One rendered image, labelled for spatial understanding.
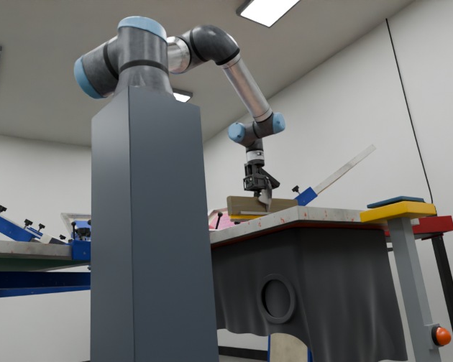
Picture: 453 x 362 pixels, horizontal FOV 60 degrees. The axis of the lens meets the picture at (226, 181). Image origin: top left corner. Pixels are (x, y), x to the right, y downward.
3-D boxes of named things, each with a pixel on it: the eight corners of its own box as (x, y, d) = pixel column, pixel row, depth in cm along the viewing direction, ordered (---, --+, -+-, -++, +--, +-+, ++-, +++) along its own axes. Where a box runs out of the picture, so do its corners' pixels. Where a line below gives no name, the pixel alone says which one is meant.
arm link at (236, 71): (225, 6, 128) (288, 120, 154) (198, 21, 133) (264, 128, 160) (216, 21, 120) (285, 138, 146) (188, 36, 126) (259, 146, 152)
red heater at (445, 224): (413, 243, 272) (410, 225, 275) (456, 233, 228) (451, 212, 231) (328, 249, 266) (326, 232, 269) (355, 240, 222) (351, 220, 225)
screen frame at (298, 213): (419, 224, 135) (417, 213, 136) (299, 219, 102) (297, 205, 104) (271, 253, 197) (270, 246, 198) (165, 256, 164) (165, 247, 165)
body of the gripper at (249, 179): (243, 192, 160) (241, 164, 163) (259, 194, 164) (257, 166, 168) (255, 187, 154) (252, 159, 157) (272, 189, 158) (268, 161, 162)
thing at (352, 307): (413, 360, 127) (386, 229, 138) (317, 391, 101) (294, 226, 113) (404, 360, 129) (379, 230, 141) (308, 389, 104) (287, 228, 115)
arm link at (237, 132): (249, 115, 150) (262, 124, 159) (224, 124, 156) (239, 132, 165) (251, 134, 148) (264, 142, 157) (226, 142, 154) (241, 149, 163)
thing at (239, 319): (328, 355, 110) (309, 228, 119) (306, 360, 105) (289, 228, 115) (233, 346, 145) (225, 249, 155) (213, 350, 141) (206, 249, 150)
